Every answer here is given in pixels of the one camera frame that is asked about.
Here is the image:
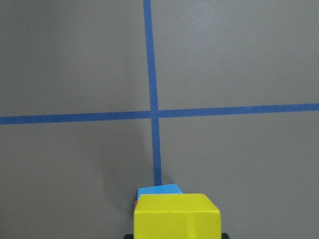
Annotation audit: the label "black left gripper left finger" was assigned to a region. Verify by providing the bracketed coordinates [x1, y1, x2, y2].
[124, 234, 134, 239]

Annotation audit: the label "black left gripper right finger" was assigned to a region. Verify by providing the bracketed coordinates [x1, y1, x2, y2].
[221, 233, 228, 239]

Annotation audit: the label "yellow wooden cube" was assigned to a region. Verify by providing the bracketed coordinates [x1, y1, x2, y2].
[134, 194, 222, 239]

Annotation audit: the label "blue wooden cube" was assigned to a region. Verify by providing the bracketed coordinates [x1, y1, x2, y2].
[137, 184, 183, 200]

